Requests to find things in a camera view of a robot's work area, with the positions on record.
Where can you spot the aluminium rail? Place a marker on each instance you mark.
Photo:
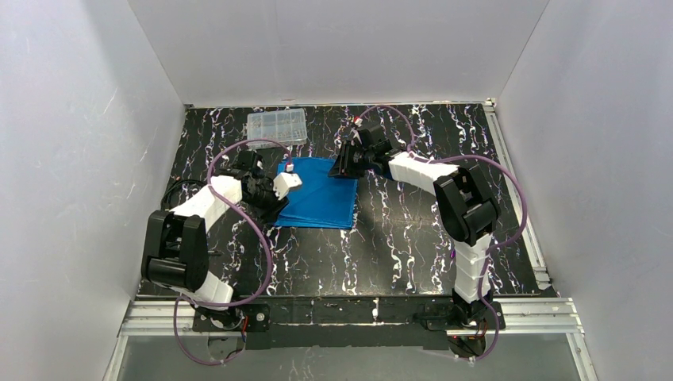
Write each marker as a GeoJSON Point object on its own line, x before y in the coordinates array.
{"type": "Point", "coordinates": [156, 317]}
{"type": "Point", "coordinates": [528, 236]}

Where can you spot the black coiled cable yellow plug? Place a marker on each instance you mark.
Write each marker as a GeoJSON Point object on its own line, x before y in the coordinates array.
{"type": "Point", "coordinates": [178, 187]}

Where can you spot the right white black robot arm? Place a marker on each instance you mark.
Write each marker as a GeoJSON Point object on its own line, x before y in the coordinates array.
{"type": "Point", "coordinates": [467, 207]}

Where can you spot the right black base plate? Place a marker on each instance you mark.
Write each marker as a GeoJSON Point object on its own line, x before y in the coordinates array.
{"type": "Point", "coordinates": [462, 318]}

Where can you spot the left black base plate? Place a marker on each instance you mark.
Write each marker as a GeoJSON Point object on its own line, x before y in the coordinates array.
{"type": "Point", "coordinates": [231, 317]}

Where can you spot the front aluminium rail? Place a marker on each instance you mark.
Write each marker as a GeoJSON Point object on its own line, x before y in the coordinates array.
{"type": "Point", "coordinates": [156, 317]}

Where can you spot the right aluminium rail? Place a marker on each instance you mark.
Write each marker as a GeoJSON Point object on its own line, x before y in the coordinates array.
{"type": "Point", "coordinates": [528, 236]}

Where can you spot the clear plastic compartment box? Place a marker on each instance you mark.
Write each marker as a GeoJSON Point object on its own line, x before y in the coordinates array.
{"type": "Point", "coordinates": [288, 127]}

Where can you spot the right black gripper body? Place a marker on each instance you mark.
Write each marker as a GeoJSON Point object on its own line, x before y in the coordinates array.
{"type": "Point", "coordinates": [346, 163]}

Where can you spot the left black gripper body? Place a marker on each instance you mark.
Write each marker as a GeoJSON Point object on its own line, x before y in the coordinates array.
{"type": "Point", "coordinates": [271, 205]}

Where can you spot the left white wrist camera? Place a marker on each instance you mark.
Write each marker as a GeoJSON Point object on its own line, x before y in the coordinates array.
{"type": "Point", "coordinates": [284, 183]}

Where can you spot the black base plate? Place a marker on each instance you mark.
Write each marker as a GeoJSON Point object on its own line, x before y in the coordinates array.
{"type": "Point", "coordinates": [231, 317]}
{"type": "Point", "coordinates": [462, 318]}

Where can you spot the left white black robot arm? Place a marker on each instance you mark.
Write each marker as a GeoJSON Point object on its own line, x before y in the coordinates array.
{"type": "Point", "coordinates": [175, 252]}

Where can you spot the blue cloth napkin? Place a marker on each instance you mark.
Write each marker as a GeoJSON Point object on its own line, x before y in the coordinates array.
{"type": "Point", "coordinates": [322, 201]}

